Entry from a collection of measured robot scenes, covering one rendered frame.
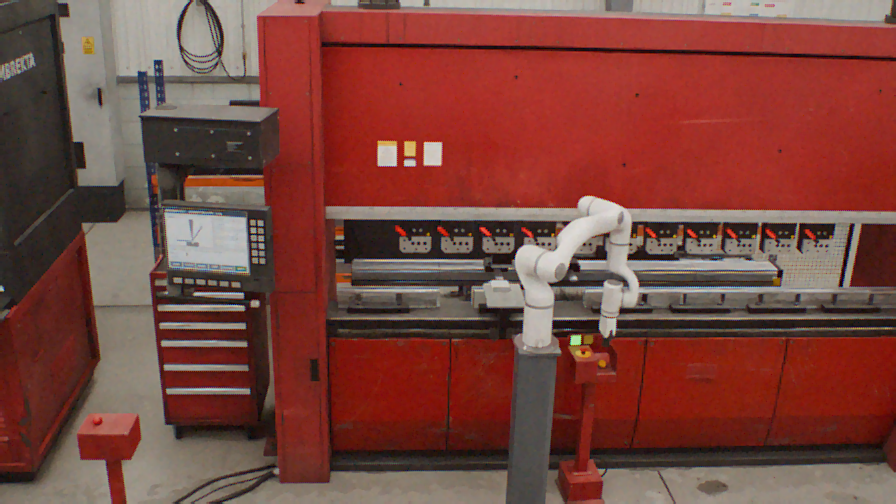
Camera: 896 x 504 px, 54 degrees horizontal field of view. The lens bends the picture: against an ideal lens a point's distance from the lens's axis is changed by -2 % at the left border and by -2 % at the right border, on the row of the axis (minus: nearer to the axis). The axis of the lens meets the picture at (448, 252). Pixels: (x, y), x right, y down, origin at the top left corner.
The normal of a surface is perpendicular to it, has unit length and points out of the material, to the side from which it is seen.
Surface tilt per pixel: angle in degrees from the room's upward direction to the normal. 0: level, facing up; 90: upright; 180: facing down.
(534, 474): 90
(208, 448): 0
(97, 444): 90
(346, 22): 90
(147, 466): 0
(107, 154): 90
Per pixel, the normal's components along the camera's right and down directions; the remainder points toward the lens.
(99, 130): 0.09, 0.35
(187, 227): -0.13, 0.35
